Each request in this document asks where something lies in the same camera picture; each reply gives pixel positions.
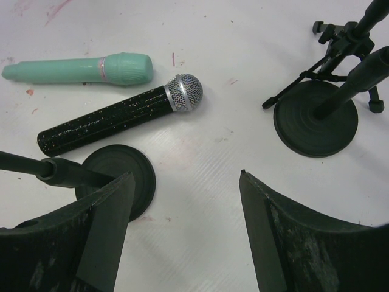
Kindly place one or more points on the black glitter microphone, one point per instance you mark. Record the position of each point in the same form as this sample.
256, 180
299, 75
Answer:
181, 94

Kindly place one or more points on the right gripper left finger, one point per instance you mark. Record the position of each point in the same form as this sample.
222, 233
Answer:
74, 248

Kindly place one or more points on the teal plastic microphone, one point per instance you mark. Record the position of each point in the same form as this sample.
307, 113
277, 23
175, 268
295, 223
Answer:
118, 69

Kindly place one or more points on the black round-base mic stand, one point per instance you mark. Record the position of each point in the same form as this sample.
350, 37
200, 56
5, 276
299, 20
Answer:
99, 169

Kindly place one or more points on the black tripod shock-mount stand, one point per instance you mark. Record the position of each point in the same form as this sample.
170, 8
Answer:
353, 38

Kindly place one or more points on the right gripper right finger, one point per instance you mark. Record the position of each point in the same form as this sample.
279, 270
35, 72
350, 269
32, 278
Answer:
295, 248

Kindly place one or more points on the black round-base clip stand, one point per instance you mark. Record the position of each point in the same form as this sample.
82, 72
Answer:
317, 119

